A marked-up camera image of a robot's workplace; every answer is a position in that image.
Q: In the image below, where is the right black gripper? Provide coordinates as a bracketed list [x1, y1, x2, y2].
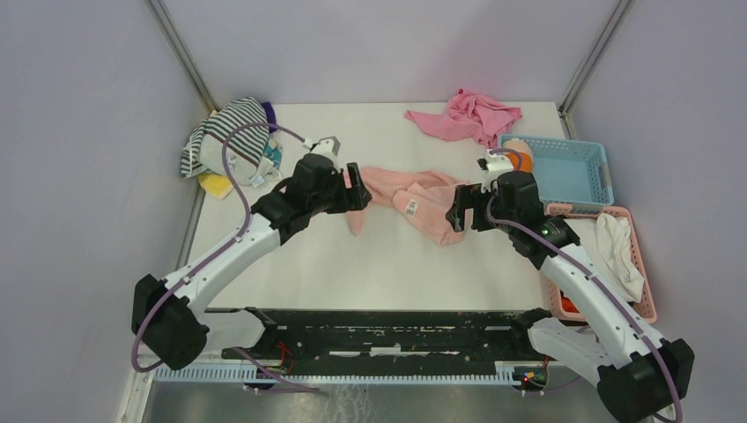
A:
[445, 182, 517, 234]

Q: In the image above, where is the light pink towel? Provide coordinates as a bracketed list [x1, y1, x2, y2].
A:
[359, 167, 467, 246]

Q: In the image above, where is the orange cartoon towel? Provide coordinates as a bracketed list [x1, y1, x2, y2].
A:
[503, 138, 534, 173]

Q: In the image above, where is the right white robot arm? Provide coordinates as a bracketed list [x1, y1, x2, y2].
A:
[446, 171, 694, 422]

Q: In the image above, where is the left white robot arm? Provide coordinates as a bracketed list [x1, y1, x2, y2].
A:
[131, 153, 372, 370]

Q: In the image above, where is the pink crumpled towel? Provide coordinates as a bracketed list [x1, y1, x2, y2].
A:
[404, 89, 522, 148]

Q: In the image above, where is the teal patterned cloth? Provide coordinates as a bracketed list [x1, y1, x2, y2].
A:
[252, 137, 283, 187]

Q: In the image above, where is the blue plastic basket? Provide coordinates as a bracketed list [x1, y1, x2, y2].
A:
[499, 134, 614, 214]

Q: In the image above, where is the striped cloth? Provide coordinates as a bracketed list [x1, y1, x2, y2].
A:
[179, 97, 270, 185]

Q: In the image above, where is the purple cloth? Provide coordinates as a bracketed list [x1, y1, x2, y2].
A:
[261, 101, 277, 123]

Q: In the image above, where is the yellow cloth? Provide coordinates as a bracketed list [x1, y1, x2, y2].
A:
[197, 173, 234, 200]

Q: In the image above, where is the pink plastic basket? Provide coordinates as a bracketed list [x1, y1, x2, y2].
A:
[545, 203, 657, 323]

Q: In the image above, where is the white cloth in basket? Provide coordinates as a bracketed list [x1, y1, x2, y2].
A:
[566, 213, 645, 303]

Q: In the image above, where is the orange cloth in basket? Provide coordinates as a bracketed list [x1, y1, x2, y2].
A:
[561, 296, 579, 314]

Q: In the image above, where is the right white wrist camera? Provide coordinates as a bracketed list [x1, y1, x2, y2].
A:
[477, 152, 514, 193]

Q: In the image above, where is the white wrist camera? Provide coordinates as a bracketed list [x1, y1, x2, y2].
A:
[303, 136, 341, 162]
[477, 152, 514, 193]

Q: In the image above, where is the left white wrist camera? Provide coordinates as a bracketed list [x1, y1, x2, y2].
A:
[303, 136, 341, 162]

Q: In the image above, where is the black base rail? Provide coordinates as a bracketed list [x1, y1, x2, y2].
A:
[207, 308, 544, 376]

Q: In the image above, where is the white slotted cable duct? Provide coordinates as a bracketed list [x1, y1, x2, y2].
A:
[152, 361, 529, 388]

